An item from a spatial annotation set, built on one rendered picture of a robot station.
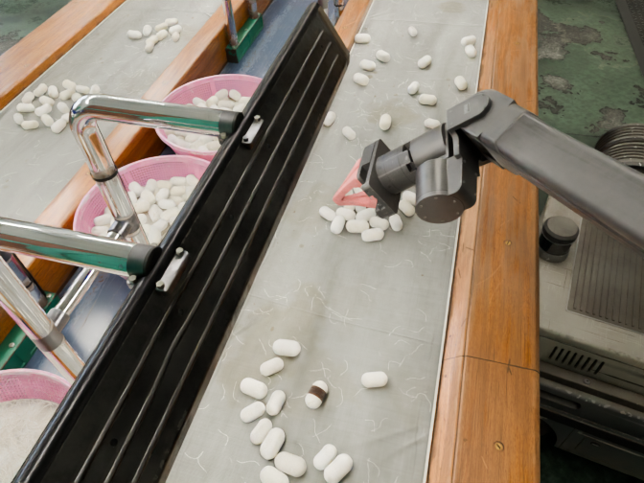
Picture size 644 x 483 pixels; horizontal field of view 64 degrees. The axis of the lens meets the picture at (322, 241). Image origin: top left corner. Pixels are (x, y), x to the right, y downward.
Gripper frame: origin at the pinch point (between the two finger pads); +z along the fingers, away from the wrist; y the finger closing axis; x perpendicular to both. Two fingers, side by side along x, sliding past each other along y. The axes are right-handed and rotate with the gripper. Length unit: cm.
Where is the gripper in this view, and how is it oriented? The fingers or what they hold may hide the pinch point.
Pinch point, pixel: (339, 199)
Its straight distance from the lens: 78.1
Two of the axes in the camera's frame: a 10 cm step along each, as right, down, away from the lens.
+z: -7.3, 3.2, 6.1
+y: -2.2, 7.3, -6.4
